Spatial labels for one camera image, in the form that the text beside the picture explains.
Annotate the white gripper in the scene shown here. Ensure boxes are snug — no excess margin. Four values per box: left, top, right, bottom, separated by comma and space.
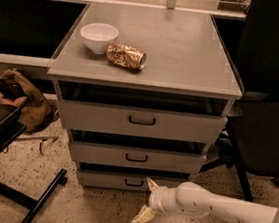
131, 177, 179, 223

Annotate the grey bottom drawer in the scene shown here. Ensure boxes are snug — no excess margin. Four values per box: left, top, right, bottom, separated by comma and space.
75, 167, 193, 200

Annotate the grey drawer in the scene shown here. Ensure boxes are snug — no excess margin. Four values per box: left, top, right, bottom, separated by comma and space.
75, 167, 193, 200
70, 141, 206, 174
58, 100, 227, 144

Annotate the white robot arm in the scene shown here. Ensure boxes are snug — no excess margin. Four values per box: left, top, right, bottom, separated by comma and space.
131, 178, 279, 223

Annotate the grey middle drawer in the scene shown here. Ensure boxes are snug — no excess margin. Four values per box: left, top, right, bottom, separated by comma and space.
70, 141, 206, 174

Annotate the grey top drawer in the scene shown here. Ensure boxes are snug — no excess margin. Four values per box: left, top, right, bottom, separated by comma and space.
58, 100, 227, 144

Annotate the grey drawer cabinet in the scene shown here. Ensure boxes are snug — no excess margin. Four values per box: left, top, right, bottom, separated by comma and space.
48, 2, 241, 187

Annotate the black office chair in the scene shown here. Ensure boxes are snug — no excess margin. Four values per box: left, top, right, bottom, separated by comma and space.
201, 0, 279, 202

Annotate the crushed golden can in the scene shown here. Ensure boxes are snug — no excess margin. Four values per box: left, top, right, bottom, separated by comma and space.
106, 42, 147, 70

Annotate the white bowl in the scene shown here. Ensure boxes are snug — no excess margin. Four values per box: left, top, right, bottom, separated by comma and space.
80, 23, 119, 55

